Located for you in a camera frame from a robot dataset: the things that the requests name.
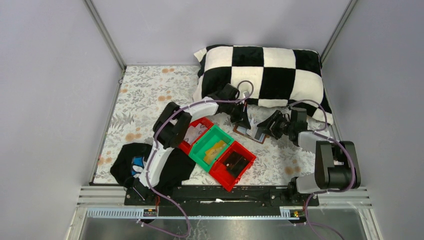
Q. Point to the white VIP card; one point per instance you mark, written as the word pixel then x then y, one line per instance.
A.
pixel 193 132

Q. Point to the red bin with white cards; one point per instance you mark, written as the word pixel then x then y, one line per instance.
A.
pixel 185 147

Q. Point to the brown leather card holder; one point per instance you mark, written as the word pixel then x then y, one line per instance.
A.
pixel 253 133

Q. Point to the black card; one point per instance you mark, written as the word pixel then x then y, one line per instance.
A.
pixel 235 163

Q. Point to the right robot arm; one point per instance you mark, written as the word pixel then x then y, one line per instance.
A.
pixel 335 164

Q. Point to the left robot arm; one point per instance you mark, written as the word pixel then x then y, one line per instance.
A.
pixel 168 133

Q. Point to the black cloth with blue print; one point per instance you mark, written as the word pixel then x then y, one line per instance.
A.
pixel 131 161

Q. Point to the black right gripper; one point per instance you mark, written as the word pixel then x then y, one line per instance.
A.
pixel 271 124

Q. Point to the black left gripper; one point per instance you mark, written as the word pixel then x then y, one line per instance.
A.
pixel 241 117

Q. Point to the floral tablecloth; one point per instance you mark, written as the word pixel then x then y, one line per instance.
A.
pixel 144 93

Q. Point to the green plastic bin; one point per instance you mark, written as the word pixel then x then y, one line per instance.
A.
pixel 206 142

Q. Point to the yellow card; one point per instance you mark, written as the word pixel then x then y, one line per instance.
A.
pixel 214 152

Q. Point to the black white checkered pillow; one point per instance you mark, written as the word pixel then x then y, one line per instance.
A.
pixel 275 76

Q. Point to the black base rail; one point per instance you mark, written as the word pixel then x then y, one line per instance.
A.
pixel 266 196

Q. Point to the red bin with black cards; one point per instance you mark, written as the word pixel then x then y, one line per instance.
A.
pixel 218 170

